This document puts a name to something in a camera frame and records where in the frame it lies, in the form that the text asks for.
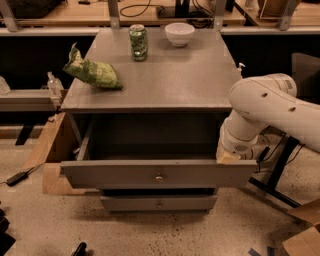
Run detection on cardboard box at right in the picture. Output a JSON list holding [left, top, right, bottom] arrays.
[[282, 199, 320, 256]]

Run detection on clear plastic bottle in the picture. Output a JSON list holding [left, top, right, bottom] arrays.
[[47, 72, 64, 97]]

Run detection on grey top drawer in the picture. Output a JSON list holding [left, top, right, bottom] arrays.
[[61, 113, 256, 189]]

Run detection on black object at left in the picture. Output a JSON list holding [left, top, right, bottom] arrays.
[[0, 208, 16, 256]]

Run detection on green soda can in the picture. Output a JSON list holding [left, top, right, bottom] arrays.
[[129, 24, 148, 61]]

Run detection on white bowl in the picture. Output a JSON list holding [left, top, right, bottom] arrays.
[[165, 23, 195, 47]]

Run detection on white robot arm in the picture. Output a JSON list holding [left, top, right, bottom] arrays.
[[216, 73, 320, 164]]

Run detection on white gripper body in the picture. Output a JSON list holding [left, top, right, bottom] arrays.
[[219, 121, 262, 156]]

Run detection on green chip bag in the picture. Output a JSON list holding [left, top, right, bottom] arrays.
[[63, 44, 123, 90]]

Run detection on black floor cable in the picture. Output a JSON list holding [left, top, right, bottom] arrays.
[[253, 133, 306, 174]]

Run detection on black cable on bench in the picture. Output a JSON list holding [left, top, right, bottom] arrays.
[[119, 0, 166, 19]]

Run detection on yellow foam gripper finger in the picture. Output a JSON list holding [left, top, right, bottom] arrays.
[[216, 141, 241, 164]]

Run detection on white pump dispenser bottle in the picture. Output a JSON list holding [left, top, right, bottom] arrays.
[[237, 62, 246, 75]]

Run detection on black object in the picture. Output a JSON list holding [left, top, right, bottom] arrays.
[[71, 242, 87, 256], [0, 208, 16, 256]]

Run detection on black object at bottom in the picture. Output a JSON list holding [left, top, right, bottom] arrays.
[[71, 242, 87, 256]]

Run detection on black stand base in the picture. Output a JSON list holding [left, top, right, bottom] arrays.
[[249, 136, 300, 208]]

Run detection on open cardboard box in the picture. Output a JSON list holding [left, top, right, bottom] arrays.
[[24, 113, 86, 195]]

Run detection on grey drawer cabinet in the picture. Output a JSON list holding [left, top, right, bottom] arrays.
[[62, 28, 241, 197]]

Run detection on black power adapter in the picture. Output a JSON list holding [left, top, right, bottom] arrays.
[[6, 171, 28, 187]]

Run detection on grey drawer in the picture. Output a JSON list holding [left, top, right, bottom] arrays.
[[101, 195, 217, 212], [61, 113, 256, 189]]

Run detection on grey bottom drawer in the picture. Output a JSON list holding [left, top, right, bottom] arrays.
[[101, 195, 217, 212]]

